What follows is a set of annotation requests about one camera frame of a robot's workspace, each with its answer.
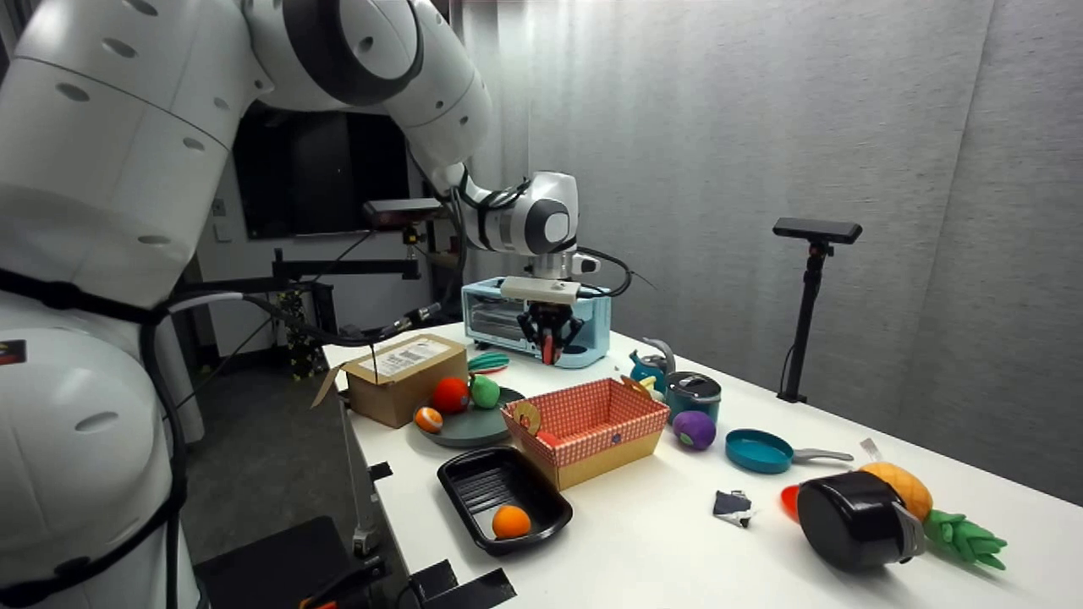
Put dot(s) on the black toy pot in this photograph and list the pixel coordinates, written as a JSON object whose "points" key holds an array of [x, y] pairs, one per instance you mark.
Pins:
{"points": [[850, 523]]}

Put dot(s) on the orange brown toy fruit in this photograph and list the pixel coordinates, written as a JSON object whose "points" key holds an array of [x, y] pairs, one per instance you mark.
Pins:
{"points": [[429, 420]]}

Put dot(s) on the orange checkered basket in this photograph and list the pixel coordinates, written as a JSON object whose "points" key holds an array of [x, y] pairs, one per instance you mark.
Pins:
{"points": [[596, 453]]}

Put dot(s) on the cardboard box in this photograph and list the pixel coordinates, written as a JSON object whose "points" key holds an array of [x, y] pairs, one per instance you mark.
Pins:
{"points": [[395, 393]]}

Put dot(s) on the teal sponge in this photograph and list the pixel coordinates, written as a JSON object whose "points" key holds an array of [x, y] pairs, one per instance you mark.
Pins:
{"points": [[490, 362]]}

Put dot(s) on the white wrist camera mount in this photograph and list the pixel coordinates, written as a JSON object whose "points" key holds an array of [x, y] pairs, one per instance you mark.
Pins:
{"points": [[544, 290]]}

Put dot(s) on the light blue toaster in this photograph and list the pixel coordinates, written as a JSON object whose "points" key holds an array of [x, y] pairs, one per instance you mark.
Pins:
{"points": [[492, 326]]}

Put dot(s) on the red toy tomato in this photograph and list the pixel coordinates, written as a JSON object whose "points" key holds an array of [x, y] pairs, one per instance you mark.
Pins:
{"points": [[452, 397]]}

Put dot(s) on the teal toy frying pan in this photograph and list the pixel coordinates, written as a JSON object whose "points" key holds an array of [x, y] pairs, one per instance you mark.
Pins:
{"points": [[761, 453]]}

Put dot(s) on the bright orange toy orange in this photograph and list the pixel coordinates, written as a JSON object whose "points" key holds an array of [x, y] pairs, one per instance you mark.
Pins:
{"points": [[511, 523]]}

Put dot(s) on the black foam pad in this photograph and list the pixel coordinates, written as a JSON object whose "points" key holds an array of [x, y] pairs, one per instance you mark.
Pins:
{"points": [[484, 593], [435, 580]]}

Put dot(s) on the purple toy eggplant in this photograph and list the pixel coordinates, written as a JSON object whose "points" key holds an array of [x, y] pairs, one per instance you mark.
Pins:
{"points": [[695, 431]]}

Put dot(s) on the grey curtain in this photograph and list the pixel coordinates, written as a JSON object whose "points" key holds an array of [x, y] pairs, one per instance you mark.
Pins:
{"points": [[901, 138]]}

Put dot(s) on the grey round plate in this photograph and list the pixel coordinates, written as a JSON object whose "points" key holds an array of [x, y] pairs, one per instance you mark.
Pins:
{"points": [[478, 431]]}

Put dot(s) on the black plastic tray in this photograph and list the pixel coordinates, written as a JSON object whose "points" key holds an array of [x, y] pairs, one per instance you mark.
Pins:
{"points": [[478, 485]]}

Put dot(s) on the small black card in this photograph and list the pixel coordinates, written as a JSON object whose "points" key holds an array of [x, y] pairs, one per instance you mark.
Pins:
{"points": [[732, 501]]}

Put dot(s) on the black metal stand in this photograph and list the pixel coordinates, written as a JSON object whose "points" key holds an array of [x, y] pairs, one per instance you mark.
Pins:
{"points": [[339, 268]]}

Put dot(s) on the black stereo camera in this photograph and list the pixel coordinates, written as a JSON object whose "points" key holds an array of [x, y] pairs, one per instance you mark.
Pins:
{"points": [[817, 231], [401, 212]]}

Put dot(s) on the black camera stand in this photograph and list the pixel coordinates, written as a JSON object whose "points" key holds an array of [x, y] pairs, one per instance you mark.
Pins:
{"points": [[802, 326]]}

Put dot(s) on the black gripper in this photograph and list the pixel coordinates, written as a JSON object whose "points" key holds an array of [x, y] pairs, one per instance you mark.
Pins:
{"points": [[553, 313]]}

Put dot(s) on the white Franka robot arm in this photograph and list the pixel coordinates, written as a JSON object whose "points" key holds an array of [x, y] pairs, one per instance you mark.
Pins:
{"points": [[103, 170]]}

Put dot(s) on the green toy lime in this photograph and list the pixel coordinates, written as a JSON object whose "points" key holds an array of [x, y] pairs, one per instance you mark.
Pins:
{"points": [[484, 393]]}

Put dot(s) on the black monitor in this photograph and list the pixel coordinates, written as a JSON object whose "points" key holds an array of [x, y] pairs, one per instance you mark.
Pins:
{"points": [[317, 170]]}

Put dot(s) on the teal toy pot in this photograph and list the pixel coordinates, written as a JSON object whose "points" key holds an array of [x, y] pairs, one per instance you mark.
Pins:
{"points": [[692, 412]]}

